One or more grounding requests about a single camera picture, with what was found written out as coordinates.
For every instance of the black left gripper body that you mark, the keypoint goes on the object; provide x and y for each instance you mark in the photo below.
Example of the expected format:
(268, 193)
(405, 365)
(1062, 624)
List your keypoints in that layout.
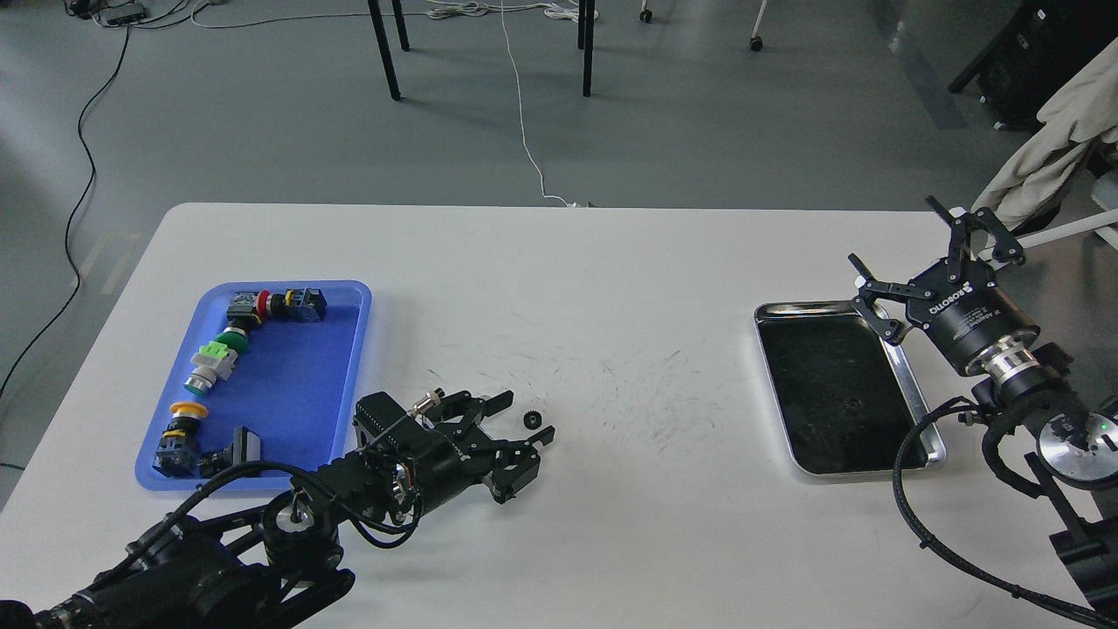
(444, 465)

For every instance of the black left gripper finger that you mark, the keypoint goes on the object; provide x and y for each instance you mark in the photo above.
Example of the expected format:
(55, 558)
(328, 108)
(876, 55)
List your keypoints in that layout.
(508, 465)
(456, 418)

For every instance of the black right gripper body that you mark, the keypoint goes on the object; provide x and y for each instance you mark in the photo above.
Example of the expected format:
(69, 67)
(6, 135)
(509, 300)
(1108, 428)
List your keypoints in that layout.
(962, 319)

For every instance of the small black gear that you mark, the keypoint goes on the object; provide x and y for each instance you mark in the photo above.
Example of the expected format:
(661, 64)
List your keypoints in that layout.
(532, 420)

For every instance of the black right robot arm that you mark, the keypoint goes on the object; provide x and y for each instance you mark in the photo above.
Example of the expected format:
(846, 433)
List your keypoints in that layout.
(1039, 437)

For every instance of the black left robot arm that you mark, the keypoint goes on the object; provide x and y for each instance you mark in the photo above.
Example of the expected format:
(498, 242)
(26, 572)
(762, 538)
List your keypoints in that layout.
(258, 545)

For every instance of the shiny metal tray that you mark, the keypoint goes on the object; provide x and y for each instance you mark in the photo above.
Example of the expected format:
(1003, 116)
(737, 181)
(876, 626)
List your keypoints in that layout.
(845, 399)

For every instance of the beige cloth on chair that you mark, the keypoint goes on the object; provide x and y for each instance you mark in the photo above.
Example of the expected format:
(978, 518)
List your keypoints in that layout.
(1080, 116)

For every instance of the blue plastic tray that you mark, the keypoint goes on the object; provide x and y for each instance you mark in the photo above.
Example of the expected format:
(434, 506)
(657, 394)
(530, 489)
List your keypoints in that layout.
(293, 389)

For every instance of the black cabinet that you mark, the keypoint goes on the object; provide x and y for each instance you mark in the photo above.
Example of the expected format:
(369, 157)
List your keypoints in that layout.
(1042, 47)

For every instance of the black table leg left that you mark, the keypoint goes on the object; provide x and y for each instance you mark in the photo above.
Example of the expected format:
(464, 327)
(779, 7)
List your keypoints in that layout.
(382, 41)

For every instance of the black table leg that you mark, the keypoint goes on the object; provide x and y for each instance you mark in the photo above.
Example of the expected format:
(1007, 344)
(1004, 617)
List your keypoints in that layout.
(382, 41)
(586, 11)

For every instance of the black table leg right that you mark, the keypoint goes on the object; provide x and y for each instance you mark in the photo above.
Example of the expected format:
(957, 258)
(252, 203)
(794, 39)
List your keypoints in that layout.
(586, 11)

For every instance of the power strip on floor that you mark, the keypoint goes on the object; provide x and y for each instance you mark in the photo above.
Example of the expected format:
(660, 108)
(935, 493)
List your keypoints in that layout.
(108, 13)

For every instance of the white chair frame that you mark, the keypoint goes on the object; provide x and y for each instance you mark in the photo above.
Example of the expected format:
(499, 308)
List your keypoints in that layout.
(1100, 225)

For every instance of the red push button switch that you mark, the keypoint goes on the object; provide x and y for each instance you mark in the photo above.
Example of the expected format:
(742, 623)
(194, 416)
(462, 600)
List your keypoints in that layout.
(250, 309)

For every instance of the black switch block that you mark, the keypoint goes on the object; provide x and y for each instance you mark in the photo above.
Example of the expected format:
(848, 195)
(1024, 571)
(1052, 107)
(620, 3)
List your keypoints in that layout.
(245, 447)

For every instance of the green push button switch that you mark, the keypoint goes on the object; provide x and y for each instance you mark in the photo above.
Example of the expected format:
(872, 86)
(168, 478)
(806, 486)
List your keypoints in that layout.
(215, 360)

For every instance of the yellow push button switch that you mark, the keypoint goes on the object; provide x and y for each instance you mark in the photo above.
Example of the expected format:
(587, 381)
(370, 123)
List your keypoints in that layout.
(177, 451)

